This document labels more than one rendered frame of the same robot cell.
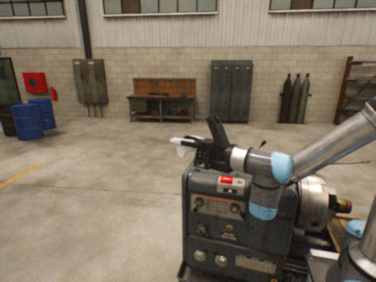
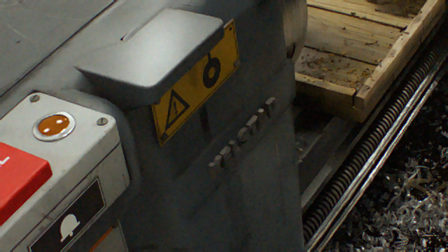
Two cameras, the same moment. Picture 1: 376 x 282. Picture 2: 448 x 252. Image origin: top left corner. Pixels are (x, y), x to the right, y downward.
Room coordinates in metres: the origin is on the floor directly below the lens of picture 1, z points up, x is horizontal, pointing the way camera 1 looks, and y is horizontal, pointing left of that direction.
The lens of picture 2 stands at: (0.71, 0.13, 1.59)
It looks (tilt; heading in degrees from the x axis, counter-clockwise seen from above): 38 degrees down; 292
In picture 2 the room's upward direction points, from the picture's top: 9 degrees counter-clockwise
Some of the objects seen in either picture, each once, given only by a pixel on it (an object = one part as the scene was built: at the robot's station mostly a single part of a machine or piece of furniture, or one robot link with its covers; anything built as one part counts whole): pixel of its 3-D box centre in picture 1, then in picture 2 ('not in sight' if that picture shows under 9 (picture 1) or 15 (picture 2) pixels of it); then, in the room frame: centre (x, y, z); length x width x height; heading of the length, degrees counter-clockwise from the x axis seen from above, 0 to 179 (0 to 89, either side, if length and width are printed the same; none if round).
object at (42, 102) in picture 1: (42, 114); not in sight; (6.51, 4.38, 0.44); 0.59 x 0.59 x 0.88
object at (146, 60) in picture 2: not in sight; (148, 57); (0.94, -0.36, 1.24); 0.09 x 0.08 x 0.03; 73
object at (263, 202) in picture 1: (265, 194); not in sight; (0.54, -0.22, 1.46); 0.11 x 0.08 x 0.11; 144
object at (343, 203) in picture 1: (339, 205); not in sight; (1.03, -0.84, 1.08); 0.09 x 0.09 x 0.09; 75
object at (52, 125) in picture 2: not in sight; (54, 128); (0.97, -0.26, 1.26); 0.02 x 0.02 x 0.01
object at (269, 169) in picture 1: (268, 165); not in sight; (0.53, -0.21, 1.56); 0.11 x 0.08 x 0.09; 54
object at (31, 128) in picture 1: (28, 121); not in sight; (5.58, 4.18, 0.44); 0.59 x 0.59 x 0.88
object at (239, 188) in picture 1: (230, 185); (19, 195); (0.99, -0.22, 1.23); 0.13 x 0.08 x 0.05; 73
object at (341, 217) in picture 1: (357, 238); (296, 22); (0.99, -0.96, 0.89); 0.36 x 0.30 x 0.04; 163
